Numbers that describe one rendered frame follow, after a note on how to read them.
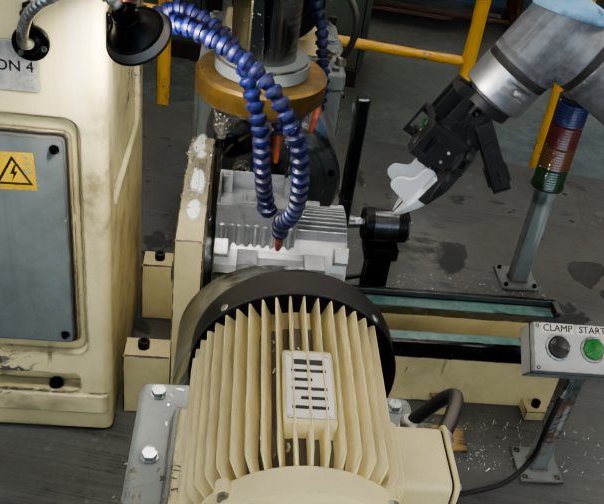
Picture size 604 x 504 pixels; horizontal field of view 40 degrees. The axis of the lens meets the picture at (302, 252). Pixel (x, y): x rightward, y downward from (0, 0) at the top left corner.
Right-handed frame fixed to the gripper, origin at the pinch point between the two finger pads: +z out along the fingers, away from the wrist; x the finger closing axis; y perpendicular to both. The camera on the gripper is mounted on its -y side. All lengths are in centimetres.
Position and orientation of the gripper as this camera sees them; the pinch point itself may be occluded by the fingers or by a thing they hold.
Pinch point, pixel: (403, 209)
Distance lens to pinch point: 120.0
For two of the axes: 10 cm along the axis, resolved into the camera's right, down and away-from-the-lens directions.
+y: -8.0, -4.7, -3.7
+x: 0.3, 5.8, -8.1
